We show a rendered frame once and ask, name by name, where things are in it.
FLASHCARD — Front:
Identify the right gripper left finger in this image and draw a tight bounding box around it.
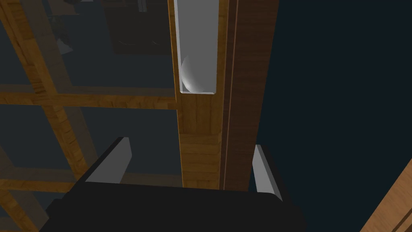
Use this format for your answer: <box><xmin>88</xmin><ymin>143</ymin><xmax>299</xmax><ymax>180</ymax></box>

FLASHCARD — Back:
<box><xmin>77</xmin><ymin>137</ymin><xmax>132</xmax><ymax>184</ymax></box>

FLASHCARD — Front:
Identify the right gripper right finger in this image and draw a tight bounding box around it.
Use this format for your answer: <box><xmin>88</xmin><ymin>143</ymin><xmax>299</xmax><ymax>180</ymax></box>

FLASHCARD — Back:
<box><xmin>251</xmin><ymin>145</ymin><xmax>287</xmax><ymax>203</ymax></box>

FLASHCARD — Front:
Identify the grey door handle with knob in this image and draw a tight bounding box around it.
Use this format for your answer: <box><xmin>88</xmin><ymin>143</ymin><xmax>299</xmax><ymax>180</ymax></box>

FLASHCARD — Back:
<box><xmin>173</xmin><ymin>0</ymin><xmax>220</xmax><ymax>95</ymax></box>

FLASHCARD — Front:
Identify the wooden glass-pane door leaf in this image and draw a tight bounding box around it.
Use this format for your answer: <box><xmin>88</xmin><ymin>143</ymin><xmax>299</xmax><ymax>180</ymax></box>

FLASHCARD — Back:
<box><xmin>0</xmin><ymin>0</ymin><xmax>230</xmax><ymax>232</ymax></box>

